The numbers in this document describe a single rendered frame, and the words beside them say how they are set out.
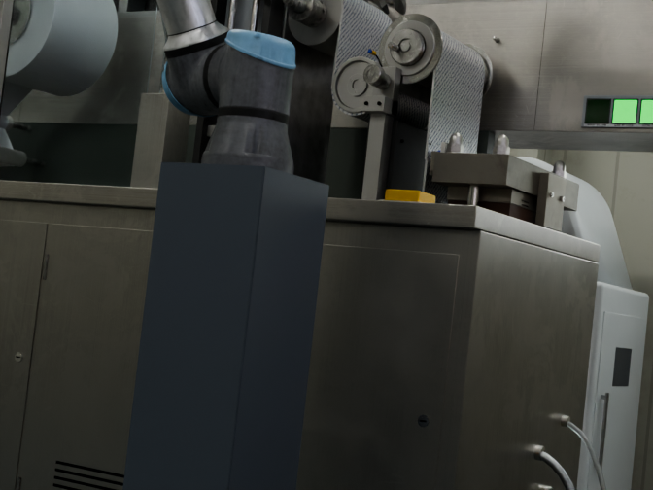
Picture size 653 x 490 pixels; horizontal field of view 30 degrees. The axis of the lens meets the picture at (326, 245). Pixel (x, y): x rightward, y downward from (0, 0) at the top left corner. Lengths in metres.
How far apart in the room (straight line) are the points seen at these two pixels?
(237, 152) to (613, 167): 2.77
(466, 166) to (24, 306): 1.01
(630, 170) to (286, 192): 2.74
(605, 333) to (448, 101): 1.42
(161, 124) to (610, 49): 1.06
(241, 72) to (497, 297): 0.63
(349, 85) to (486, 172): 0.40
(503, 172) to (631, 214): 2.15
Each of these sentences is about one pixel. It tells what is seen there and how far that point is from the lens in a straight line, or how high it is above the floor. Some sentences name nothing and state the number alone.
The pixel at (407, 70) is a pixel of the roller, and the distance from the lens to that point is 2.54.
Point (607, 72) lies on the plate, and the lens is 2.74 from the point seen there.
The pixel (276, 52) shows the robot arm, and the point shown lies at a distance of 1.97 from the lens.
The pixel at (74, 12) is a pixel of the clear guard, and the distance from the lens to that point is 3.17.
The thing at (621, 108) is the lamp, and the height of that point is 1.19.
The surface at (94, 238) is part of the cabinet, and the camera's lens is 2.61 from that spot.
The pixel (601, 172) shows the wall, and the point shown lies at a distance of 4.55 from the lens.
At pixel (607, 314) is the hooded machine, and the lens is 3.81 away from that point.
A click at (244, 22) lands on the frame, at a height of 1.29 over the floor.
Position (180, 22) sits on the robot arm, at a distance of 2.07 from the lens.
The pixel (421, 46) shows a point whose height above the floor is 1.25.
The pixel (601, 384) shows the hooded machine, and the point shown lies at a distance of 3.81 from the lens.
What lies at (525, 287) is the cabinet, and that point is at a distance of 2.33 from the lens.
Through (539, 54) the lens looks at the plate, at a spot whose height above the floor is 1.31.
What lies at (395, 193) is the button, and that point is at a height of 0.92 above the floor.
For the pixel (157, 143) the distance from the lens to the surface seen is 2.97.
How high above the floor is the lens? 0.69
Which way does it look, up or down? 3 degrees up
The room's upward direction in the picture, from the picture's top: 6 degrees clockwise
